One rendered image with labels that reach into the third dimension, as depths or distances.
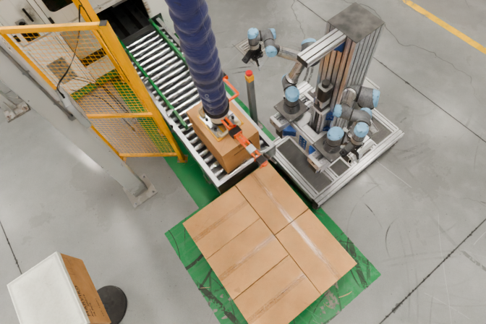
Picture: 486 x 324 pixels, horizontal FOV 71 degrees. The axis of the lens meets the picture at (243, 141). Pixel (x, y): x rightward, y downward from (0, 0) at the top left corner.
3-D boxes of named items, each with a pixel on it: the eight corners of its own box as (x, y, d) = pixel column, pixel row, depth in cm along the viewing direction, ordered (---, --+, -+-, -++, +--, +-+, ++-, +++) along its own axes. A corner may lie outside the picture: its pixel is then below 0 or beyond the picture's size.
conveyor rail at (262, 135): (160, 30, 449) (155, 19, 432) (163, 28, 450) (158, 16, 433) (270, 154, 353) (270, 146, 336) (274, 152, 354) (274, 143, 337)
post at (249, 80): (251, 126, 417) (244, 74, 328) (255, 123, 418) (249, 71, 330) (254, 130, 414) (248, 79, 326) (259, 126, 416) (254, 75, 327)
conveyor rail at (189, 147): (116, 55, 435) (109, 44, 418) (119, 53, 436) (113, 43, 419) (218, 192, 339) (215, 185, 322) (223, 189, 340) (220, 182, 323)
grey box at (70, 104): (77, 111, 267) (54, 89, 240) (82, 108, 268) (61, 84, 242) (87, 129, 259) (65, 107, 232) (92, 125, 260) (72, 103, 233)
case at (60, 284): (39, 288, 291) (6, 284, 255) (82, 259, 299) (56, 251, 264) (65, 356, 265) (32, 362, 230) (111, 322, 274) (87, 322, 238)
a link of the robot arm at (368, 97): (341, 139, 275) (361, 82, 237) (360, 145, 271) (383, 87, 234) (338, 148, 266) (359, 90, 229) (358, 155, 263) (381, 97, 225)
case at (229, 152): (194, 131, 356) (185, 111, 321) (226, 111, 365) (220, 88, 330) (228, 173, 332) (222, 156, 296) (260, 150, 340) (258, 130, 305)
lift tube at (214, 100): (199, 106, 297) (164, 11, 205) (220, 92, 301) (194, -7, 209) (213, 123, 288) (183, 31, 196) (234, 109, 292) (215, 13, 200)
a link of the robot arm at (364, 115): (355, 103, 204) (351, 118, 199) (374, 108, 201) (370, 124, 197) (353, 111, 211) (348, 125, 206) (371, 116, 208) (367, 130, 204)
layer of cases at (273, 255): (192, 233, 349) (181, 223, 314) (268, 176, 370) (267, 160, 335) (264, 342, 300) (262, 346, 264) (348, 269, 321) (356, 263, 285)
